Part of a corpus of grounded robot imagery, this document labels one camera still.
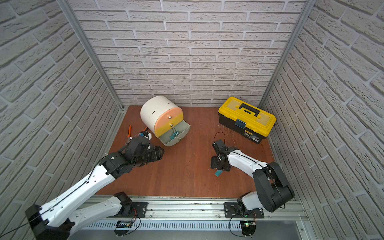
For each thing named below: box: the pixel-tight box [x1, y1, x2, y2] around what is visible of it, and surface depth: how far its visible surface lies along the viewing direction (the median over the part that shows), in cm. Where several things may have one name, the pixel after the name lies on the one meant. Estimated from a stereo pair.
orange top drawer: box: [154, 107, 183, 130], surface depth 87 cm
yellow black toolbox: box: [218, 96, 277, 144], surface depth 97 cm
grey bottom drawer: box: [158, 120, 191, 147], surface depth 99 cm
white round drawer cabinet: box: [140, 95, 191, 146], surface depth 92 cm
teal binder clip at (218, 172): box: [214, 169, 224, 177], surface depth 87 cm
